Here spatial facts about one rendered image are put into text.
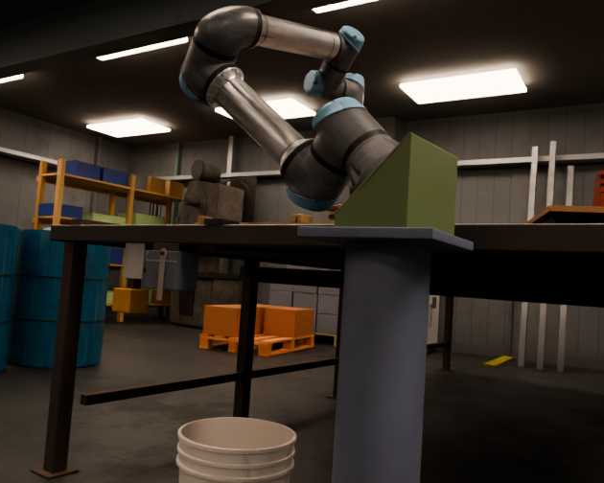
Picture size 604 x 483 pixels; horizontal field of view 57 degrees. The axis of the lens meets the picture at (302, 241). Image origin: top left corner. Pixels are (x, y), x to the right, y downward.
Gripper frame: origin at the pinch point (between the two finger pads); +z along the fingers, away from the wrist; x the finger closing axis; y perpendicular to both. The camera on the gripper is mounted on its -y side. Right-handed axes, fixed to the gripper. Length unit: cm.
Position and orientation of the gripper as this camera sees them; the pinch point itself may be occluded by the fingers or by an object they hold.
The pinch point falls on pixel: (352, 191)
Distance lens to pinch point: 170.0
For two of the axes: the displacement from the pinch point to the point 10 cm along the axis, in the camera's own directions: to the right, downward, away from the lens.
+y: -9.9, -0.6, 1.2
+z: -0.7, 10.0, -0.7
